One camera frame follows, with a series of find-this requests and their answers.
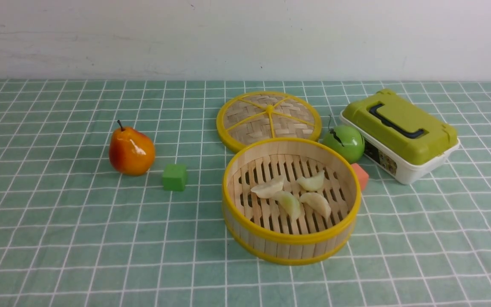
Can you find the green lidded white box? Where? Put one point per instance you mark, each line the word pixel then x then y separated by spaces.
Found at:
pixel 401 138

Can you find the orange cube block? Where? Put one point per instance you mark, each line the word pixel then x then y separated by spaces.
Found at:
pixel 362 176

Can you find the bamboo steamer tray yellow rim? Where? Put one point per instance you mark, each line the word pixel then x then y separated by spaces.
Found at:
pixel 263 227

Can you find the woven bamboo steamer lid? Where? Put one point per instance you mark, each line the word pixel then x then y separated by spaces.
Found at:
pixel 254 117

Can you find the pale dumpling bottom edge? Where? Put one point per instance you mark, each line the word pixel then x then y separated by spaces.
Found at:
pixel 313 183

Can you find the pale dumpling front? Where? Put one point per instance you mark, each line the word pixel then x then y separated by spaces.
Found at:
pixel 268 189

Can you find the green checkered tablecloth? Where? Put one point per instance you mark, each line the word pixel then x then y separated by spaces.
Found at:
pixel 74 232

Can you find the orange toy pear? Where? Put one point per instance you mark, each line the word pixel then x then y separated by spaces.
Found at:
pixel 131 152

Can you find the green cube block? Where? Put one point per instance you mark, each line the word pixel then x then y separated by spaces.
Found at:
pixel 174 177

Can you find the green toy apple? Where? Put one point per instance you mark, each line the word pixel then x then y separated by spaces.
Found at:
pixel 347 141

